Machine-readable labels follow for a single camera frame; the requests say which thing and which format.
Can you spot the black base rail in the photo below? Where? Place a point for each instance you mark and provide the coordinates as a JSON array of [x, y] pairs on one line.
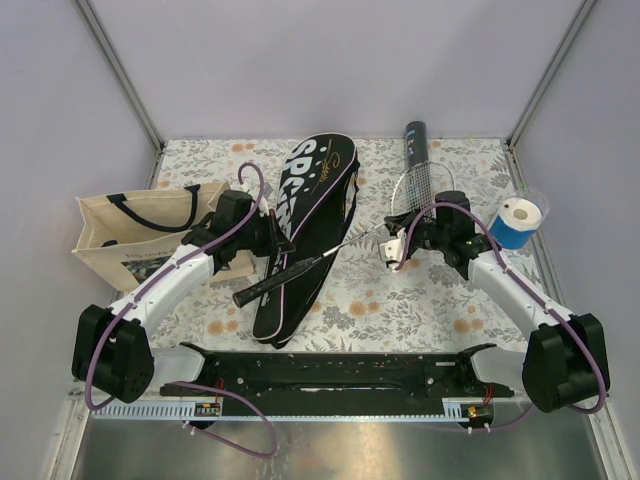
[[346, 377]]

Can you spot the white slotted cable duct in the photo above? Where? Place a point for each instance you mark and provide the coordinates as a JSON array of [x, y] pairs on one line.
[[431, 410]]

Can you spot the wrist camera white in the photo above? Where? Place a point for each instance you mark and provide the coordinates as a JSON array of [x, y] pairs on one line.
[[253, 187], [392, 251]]

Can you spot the black sport racket cover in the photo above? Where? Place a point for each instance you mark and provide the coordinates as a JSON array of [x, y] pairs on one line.
[[315, 205]]

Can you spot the floral table mat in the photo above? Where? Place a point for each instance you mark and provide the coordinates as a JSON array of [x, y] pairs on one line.
[[363, 307]]

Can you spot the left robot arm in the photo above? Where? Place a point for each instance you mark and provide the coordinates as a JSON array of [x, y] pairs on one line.
[[112, 350]]

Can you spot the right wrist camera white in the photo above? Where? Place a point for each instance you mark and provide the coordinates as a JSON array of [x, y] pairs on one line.
[[392, 251]]

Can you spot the blue wrapped toilet paper roll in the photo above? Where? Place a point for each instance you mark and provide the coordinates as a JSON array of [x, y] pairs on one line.
[[515, 221]]

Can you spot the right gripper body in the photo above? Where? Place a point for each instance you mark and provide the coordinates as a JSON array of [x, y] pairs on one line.
[[428, 236]]

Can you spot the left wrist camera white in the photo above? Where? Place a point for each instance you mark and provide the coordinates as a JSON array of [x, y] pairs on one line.
[[253, 187]]

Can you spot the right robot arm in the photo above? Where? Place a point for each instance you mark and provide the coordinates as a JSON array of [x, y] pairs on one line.
[[565, 363]]

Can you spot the beige canvas tote bag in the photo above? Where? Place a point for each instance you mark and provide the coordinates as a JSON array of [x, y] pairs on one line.
[[128, 236]]

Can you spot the black shuttlecock tube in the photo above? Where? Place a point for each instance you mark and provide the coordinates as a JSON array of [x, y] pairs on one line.
[[415, 144]]

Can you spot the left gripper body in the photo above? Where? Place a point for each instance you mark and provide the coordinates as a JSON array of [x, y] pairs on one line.
[[259, 234]]

